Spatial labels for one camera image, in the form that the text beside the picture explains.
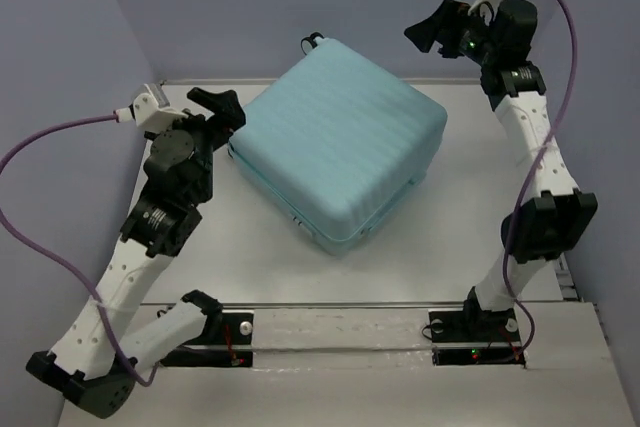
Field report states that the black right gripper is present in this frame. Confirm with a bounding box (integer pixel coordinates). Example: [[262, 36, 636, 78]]
[[404, 0, 499, 68]]

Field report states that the light blue suitcase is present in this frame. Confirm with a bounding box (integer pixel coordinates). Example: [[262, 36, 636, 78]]
[[228, 32, 448, 255]]

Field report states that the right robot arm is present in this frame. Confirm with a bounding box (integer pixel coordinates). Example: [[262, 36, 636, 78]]
[[404, 0, 598, 341]]

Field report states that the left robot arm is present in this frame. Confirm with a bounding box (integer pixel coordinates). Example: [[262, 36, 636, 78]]
[[26, 84, 246, 419]]

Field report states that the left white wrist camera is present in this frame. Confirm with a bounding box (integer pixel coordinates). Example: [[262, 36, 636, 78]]
[[114, 83, 187, 134]]

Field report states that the metal rail on table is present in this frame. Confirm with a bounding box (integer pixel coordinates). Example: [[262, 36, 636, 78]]
[[139, 300, 471, 309]]

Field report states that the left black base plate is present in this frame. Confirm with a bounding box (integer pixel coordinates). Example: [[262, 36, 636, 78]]
[[160, 310, 254, 368]]

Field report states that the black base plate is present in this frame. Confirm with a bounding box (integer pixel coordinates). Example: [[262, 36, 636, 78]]
[[421, 309, 526, 367], [160, 310, 254, 368]]

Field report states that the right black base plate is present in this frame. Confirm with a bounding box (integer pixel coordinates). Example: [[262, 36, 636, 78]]
[[421, 309, 526, 367]]

